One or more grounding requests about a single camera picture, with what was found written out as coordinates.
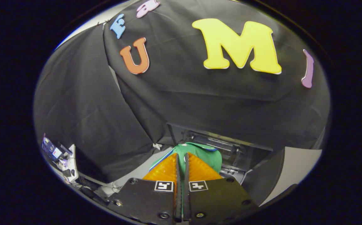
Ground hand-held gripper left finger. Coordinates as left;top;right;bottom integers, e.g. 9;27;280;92
107;153;182;223

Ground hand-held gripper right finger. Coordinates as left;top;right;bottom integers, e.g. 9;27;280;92
183;152;259;222

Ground green polo shirt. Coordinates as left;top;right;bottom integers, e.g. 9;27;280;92
150;142;223;182

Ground black backdrop cloth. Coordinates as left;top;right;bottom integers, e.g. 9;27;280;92
34;0;331;183

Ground black floor cables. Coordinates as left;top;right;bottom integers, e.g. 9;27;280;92
104;181;123;196

